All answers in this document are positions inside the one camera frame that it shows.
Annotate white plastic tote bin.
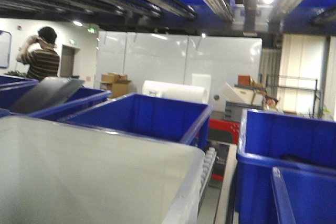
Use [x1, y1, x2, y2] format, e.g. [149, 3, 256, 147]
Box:
[1, 116, 205, 223]

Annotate blue bin centre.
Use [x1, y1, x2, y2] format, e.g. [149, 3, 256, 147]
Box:
[58, 94, 213, 149]

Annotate blue bin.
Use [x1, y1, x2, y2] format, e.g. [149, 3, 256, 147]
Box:
[1, 74, 39, 109]
[26, 87, 112, 121]
[235, 109, 335, 223]
[58, 94, 213, 149]
[271, 167, 335, 223]

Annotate blue bin near left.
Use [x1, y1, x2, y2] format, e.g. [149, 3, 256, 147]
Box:
[26, 87, 112, 121]

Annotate blue bin near right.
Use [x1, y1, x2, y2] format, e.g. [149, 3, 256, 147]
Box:
[235, 109, 335, 223]

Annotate blue bin far left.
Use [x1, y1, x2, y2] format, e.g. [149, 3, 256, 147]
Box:
[1, 74, 39, 109]

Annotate blue bin far right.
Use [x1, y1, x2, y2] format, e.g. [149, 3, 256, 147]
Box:
[271, 167, 335, 223]

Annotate white foam roll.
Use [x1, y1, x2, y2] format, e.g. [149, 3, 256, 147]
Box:
[142, 80, 208, 104]

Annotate cardboard boxes stack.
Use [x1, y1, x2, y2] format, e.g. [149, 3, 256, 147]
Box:
[100, 73, 132, 99]

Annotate white partition panels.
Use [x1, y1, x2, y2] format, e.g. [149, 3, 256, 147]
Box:
[96, 31, 262, 101]

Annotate red cart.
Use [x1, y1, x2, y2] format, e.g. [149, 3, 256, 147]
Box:
[207, 119, 240, 182]

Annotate side roller track right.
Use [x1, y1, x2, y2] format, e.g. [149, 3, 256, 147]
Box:
[199, 147, 217, 207]

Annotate grey lid panel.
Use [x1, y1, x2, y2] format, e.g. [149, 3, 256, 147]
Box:
[9, 77, 84, 114]

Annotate person in striped shirt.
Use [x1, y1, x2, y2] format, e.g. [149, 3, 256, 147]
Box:
[16, 26, 60, 81]

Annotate wire rack shelf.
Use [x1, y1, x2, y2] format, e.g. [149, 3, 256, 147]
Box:
[265, 74, 320, 118]

